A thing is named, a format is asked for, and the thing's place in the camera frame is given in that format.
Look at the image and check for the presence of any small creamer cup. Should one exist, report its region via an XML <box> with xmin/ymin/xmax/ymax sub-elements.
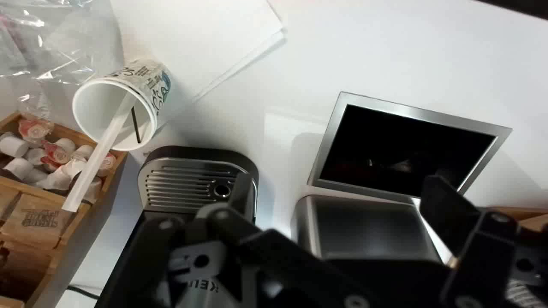
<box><xmin>0</xmin><ymin>134</ymin><xmax>30</xmax><ymax>160</ymax></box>
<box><xmin>15</xmin><ymin>117</ymin><xmax>51</xmax><ymax>144</ymax></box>
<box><xmin>53</xmin><ymin>136</ymin><xmax>78</xmax><ymax>156</ymax></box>
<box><xmin>1</xmin><ymin>158</ymin><xmax>36</xmax><ymax>182</ymax></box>
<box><xmin>36</xmin><ymin>165</ymin><xmax>78</xmax><ymax>194</ymax></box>

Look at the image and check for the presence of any wooden condiment organizer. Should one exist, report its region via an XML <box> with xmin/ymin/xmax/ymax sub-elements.
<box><xmin>0</xmin><ymin>110</ymin><xmax>130</xmax><ymax>308</ymax></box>

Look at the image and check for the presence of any stainless steel trash bin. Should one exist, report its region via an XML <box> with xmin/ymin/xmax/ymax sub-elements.
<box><xmin>289</xmin><ymin>190</ymin><xmax>455</xmax><ymax>267</ymax></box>

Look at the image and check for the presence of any steel framed counter opening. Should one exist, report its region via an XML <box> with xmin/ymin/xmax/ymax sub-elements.
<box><xmin>306</xmin><ymin>91</ymin><xmax>513</xmax><ymax>202</ymax></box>

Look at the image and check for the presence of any clear plastic zip bag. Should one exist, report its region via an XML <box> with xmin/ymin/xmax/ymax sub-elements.
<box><xmin>0</xmin><ymin>0</ymin><xmax>125</xmax><ymax>125</ymax></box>

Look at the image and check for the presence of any brown sugar packet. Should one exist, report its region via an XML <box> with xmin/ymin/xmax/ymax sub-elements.
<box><xmin>0</xmin><ymin>192</ymin><xmax>75</xmax><ymax>248</ymax></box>

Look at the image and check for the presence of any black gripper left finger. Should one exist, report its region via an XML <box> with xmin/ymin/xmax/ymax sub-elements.
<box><xmin>101</xmin><ymin>171</ymin><xmax>270</xmax><ymax>308</ymax></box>

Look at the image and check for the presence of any thin black stir stick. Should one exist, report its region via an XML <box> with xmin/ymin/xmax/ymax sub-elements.
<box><xmin>130</xmin><ymin>106</ymin><xmax>143</xmax><ymax>146</ymax></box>

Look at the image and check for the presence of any white stir stick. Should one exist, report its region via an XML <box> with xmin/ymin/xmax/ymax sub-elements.
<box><xmin>59</xmin><ymin>93</ymin><xmax>135</xmax><ymax>214</ymax></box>

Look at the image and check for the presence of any black power cable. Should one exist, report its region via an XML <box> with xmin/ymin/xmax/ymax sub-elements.
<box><xmin>63</xmin><ymin>283</ymin><xmax>102</xmax><ymax>300</ymax></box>

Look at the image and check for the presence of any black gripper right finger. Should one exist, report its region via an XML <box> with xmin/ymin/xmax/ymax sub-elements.
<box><xmin>419</xmin><ymin>173</ymin><xmax>520</xmax><ymax>308</ymax></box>

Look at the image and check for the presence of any printed paper cup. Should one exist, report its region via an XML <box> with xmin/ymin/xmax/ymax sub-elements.
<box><xmin>70</xmin><ymin>55</ymin><xmax>176</xmax><ymax>154</ymax></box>

